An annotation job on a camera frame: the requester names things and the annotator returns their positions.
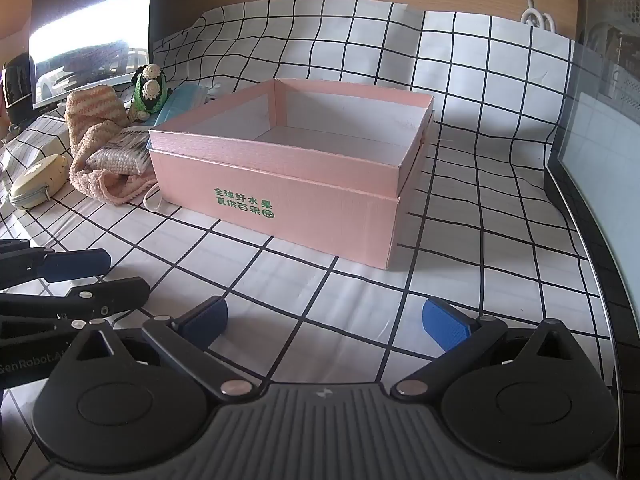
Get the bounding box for blue face mask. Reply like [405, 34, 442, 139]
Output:
[152, 84, 209, 128]

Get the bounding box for green crochet toy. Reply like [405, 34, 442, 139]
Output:
[129, 64, 174, 122]

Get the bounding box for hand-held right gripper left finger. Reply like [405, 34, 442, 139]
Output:
[65, 296, 262, 404]

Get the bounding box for black flat monitor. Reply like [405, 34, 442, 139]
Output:
[27, 0, 156, 111]

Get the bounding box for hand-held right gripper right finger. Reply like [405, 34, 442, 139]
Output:
[390, 299, 581, 403]

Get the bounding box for cream woven pouch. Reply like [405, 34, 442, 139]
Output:
[86, 127, 152, 173]

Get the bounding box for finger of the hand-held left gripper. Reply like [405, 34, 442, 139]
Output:
[0, 240, 112, 283]
[0, 276, 151, 333]

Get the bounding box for black round device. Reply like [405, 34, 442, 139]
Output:
[0, 52, 37, 127]

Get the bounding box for curved glass screen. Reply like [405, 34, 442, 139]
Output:
[542, 0, 640, 480]

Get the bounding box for pink cardboard box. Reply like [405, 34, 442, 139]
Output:
[148, 78, 435, 270]

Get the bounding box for beige zipper case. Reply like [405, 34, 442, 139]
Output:
[9, 154, 71, 209]

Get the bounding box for white grid tablecloth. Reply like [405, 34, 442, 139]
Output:
[0, 0, 617, 463]

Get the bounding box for pink striped knitted cloth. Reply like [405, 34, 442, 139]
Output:
[65, 86, 162, 206]

